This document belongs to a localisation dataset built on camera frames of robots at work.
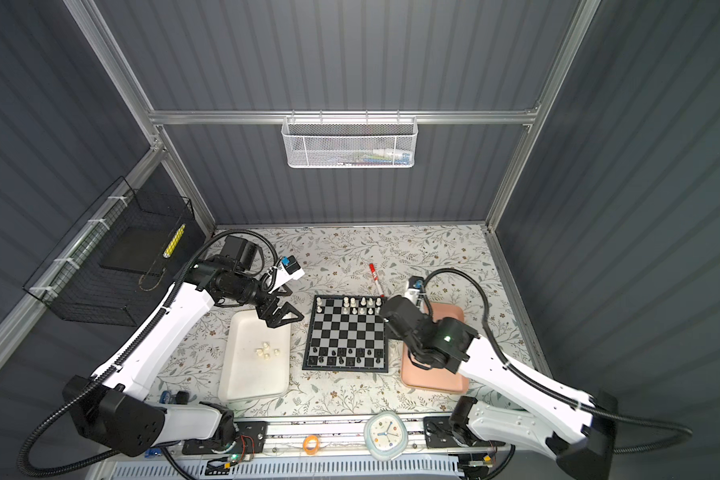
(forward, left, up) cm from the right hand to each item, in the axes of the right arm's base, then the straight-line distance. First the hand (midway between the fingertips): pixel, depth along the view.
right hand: (398, 318), depth 74 cm
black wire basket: (+11, +71, +10) cm, 72 cm away
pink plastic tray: (-9, -12, -19) cm, 24 cm away
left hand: (+3, +26, +3) cm, 27 cm away
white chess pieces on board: (+13, +13, -15) cm, 24 cm away
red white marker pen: (+26, +6, -18) cm, 32 cm away
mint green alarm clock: (-23, +3, -15) cm, 28 cm away
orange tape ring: (-25, +20, -17) cm, 37 cm away
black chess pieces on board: (-5, +15, -16) cm, 23 cm away
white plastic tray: (-4, +41, -17) cm, 45 cm away
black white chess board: (+4, +15, -16) cm, 22 cm away
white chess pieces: (-2, +38, -16) cm, 42 cm away
